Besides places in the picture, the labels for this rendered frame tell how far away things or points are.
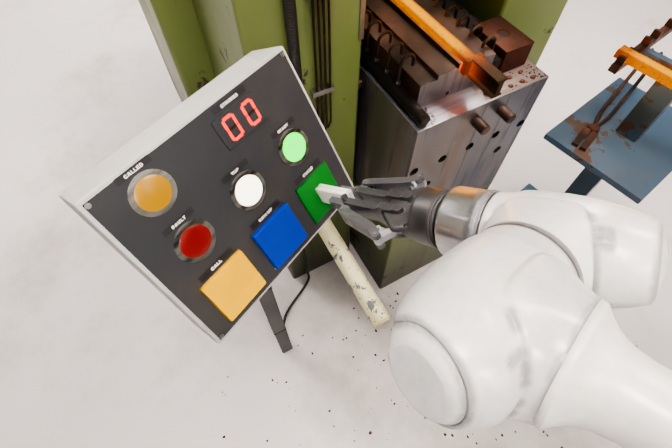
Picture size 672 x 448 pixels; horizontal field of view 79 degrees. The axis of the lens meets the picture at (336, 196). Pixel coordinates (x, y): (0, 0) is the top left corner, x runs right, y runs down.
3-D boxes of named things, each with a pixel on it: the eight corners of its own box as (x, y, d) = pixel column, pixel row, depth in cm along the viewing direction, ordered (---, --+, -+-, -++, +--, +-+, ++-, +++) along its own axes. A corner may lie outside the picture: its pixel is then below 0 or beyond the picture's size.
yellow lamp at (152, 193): (181, 204, 50) (170, 184, 47) (144, 220, 49) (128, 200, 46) (174, 186, 52) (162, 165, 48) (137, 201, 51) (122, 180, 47)
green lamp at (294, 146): (312, 157, 64) (311, 138, 61) (285, 168, 63) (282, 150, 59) (304, 144, 66) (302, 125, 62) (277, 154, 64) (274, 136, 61)
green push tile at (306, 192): (343, 194, 71) (325, 161, 67) (316, 224, 68) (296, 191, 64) (336, 193, 72) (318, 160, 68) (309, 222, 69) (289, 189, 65)
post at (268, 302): (293, 348, 151) (230, 168, 61) (283, 354, 150) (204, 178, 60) (288, 338, 153) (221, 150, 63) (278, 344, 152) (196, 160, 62)
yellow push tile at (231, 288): (267, 282, 62) (241, 250, 58) (232, 322, 59) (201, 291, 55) (260, 279, 63) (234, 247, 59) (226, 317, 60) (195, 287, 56)
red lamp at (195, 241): (220, 250, 55) (212, 234, 52) (186, 265, 54) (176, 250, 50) (212, 232, 57) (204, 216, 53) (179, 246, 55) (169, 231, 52)
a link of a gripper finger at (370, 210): (413, 224, 56) (408, 231, 55) (353, 211, 64) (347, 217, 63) (405, 203, 54) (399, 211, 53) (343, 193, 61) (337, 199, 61)
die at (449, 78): (485, 80, 97) (497, 49, 90) (415, 109, 91) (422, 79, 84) (389, -7, 117) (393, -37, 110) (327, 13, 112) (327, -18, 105)
